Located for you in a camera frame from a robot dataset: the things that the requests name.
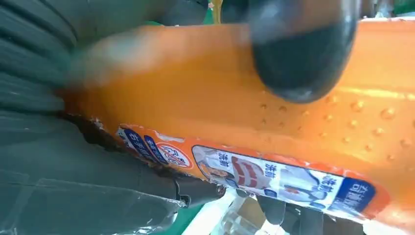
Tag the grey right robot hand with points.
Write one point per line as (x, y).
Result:
(81, 194)

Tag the ribbed grey right robot arm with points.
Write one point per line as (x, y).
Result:
(32, 48)

